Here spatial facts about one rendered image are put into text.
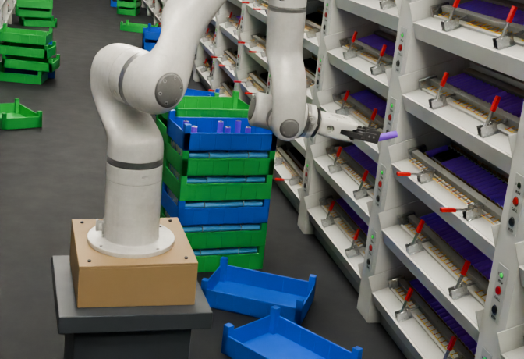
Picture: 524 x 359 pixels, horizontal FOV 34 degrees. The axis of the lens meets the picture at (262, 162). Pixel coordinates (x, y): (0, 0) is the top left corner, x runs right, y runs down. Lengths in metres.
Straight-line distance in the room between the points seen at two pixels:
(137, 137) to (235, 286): 0.97
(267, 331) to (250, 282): 0.31
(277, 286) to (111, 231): 0.90
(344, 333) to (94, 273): 0.90
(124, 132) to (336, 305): 1.07
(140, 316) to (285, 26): 0.73
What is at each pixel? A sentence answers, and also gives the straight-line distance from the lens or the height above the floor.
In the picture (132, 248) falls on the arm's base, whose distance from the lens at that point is 1.84.
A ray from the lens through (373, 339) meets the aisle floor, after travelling 2.44.
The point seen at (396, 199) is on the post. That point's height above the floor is 0.38.
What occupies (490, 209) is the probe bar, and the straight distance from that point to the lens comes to 1.95.
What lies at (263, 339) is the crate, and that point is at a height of 0.00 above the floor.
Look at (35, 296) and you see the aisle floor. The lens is 2.52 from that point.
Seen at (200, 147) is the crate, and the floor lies 0.41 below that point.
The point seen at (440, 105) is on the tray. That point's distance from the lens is 2.16.
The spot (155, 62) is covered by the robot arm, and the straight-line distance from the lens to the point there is 1.69.
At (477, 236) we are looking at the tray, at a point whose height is 0.47.
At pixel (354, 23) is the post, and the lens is 2.98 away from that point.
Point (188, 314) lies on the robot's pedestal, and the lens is 1.82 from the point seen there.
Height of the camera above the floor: 1.08
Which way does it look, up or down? 16 degrees down
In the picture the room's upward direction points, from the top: 6 degrees clockwise
